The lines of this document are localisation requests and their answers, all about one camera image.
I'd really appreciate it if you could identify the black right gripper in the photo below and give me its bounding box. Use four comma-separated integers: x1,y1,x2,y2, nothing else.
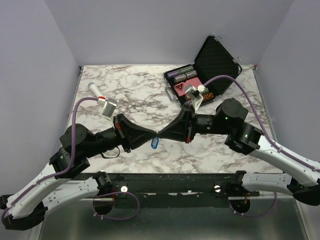
158,103,231,144

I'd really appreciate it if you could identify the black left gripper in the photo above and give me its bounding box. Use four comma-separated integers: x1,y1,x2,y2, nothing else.
84,113,159,159

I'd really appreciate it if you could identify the blue plastic key tag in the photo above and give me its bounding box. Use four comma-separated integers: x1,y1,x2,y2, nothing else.
150,136,160,150

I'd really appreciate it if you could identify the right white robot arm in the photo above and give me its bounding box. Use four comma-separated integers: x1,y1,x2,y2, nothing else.
158,98,320,206

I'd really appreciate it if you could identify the pink playing card deck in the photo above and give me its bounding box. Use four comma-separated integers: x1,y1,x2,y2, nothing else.
174,82,191,97

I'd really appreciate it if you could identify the orange black chip stack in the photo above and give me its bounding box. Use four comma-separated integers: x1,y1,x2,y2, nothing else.
203,92,215,102

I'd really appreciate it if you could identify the purple chip stack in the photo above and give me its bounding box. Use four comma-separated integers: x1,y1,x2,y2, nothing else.
167,70,180,78

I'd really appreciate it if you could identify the green chip stack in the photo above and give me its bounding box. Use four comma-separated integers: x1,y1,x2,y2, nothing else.
177,65,194,75

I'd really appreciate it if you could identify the white microphone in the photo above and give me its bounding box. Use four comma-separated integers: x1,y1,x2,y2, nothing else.
88,82,104,98

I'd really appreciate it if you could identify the black poker chip case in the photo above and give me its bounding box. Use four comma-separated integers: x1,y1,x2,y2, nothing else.
163,35,242,105

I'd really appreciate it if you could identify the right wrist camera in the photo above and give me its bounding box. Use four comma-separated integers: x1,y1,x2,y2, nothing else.
184,84,208,112

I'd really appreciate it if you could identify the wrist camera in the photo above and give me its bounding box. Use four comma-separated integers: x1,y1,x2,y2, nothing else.
184,84,208,112
97,96,118,127

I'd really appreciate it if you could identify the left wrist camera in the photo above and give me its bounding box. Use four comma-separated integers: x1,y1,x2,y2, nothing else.
97,96,118,127

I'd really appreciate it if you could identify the black table front rail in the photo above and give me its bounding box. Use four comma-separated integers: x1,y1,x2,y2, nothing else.
69,172,276,208

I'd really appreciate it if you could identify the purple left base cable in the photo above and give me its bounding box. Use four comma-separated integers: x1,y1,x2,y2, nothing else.
93,187,142,221

